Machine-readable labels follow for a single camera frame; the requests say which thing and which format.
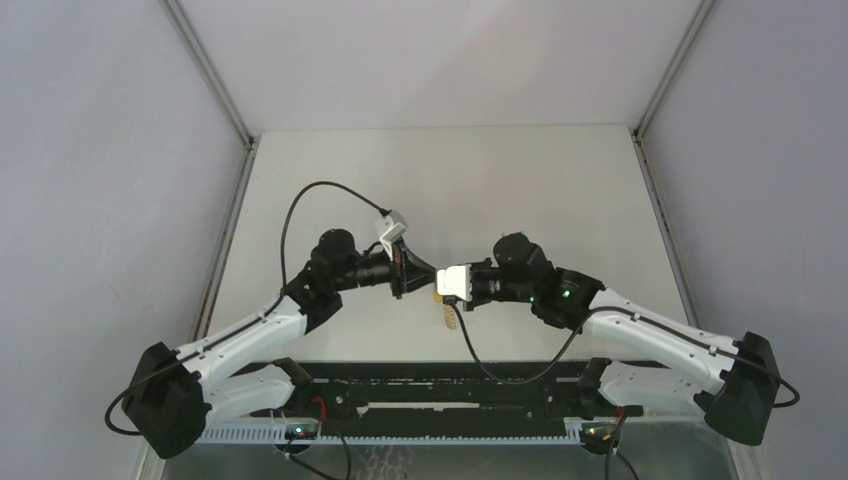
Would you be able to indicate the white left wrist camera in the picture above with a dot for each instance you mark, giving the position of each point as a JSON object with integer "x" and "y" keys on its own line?
{"x": 391, "y": 227}

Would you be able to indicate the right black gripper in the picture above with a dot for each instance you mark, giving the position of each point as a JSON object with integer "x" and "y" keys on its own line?
{"x": 475, "y": 302}

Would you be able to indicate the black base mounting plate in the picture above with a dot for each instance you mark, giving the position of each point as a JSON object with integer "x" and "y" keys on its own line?
{"x": 395, "y": 423}

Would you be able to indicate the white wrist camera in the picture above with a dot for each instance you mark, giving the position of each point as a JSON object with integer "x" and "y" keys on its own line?
{"x": 454, "y": 281}
{"x": 391, "y": 227}

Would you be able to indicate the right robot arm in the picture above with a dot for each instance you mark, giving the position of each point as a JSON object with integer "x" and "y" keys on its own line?
{"x": 733, "y": 382}

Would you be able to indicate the large keyring with yellow grip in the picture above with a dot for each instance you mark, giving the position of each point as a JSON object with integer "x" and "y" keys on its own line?
{"x": 449, "y": 317}

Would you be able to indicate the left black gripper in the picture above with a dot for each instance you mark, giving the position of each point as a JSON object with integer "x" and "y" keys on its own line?
{"x": 408, "y": 272}

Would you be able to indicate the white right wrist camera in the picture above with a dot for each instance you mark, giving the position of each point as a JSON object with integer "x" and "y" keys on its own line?
{"x": 454, "y": 281}

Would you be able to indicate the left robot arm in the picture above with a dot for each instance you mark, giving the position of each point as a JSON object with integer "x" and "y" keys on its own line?
{"x": 176, "y": 394}

